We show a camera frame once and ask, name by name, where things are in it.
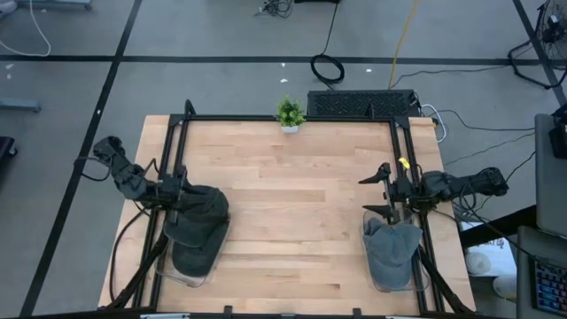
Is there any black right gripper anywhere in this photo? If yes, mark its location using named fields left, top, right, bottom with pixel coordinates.
left=358, top=162, right=422, bottom=225

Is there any dark charcoal baseball cap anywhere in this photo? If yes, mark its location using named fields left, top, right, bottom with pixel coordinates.
left=170, top=219, right=231, bottom=278
left=162, top=184, right=231, bottom=249

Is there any light blue-grey baseball cap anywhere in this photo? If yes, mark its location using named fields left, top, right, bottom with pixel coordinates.
left=361, top=216, right=424, bottom=292

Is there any clear plastic bin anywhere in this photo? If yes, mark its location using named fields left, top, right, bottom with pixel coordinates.
left=361, top=207, right=431, bottom=294
left=154, top=212, right=231, bottom=289

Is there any black keyboard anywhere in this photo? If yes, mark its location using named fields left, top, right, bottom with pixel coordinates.
left=307, top=89, right=421, bottom=120

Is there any small green potted plant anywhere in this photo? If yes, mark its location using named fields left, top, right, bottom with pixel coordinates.
left=275, top=93, right=307, bottom=135

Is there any black desk beam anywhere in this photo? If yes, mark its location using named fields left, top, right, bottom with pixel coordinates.
left=458, top=203, right=540, bottom=249

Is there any white printed box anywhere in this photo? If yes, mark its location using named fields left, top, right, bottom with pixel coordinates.
left=459, top=220, right=518, bottom=278

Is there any white paper roll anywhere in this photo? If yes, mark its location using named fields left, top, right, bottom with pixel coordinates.
left=492, top=274, right=518, bottom=301

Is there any grey desk top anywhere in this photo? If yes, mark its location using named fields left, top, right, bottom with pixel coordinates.
left=515, top=224, right=567, bottom=319
left=533, top=113, right=567, bottom=238

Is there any black chair base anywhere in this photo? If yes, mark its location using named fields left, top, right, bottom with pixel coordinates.
left=0, top=136, right=19, bottom=161

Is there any grey furniture foot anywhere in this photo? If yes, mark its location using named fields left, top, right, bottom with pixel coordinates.
left=0, top=97, right=43, bottom=113

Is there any black desk device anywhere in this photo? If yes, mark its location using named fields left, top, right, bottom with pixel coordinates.
left=548, top=104, right=567, bottom=160

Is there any backlit computer keyboard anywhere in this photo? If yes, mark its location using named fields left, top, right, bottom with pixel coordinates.
left=532, top=258, right=567, bottom=318

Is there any grey cart base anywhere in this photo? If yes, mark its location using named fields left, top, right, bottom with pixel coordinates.
left=12, top=0, right=93, bottom=12

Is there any black floor fan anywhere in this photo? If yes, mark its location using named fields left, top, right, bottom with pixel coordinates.
left=507, top=0, right=567, bottom=89

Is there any black aluminium rig frame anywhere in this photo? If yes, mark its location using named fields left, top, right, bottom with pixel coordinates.
left=99, top=99, right=478, bottom=319

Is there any white looped cable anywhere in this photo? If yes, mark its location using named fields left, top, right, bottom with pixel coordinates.
left=419, top=103, right=448, bottom=144

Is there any black arm base cable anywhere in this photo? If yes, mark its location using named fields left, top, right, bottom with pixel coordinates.
left=109, top=206, right=151, bottom=307

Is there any thin black floor cable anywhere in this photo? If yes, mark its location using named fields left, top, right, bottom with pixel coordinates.
left=389, top=64, right=510, bottom=89
left=427, top=108, right=536, bottom=133
left=445, top=131, right=536, bottom=167

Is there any black coiled cable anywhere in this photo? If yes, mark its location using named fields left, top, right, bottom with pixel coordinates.
left=308, top=0, right=346, bottom=86

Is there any yellow cable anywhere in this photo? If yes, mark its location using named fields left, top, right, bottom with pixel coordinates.
left=387, top=0, right=420, bottom=89

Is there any white floor cable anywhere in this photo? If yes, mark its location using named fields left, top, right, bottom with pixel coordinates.
left=0, top=0, right=52, bottom=58

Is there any black cable bundle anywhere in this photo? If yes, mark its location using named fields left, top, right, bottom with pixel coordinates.
left=254, top=0, right=294, bottom=19

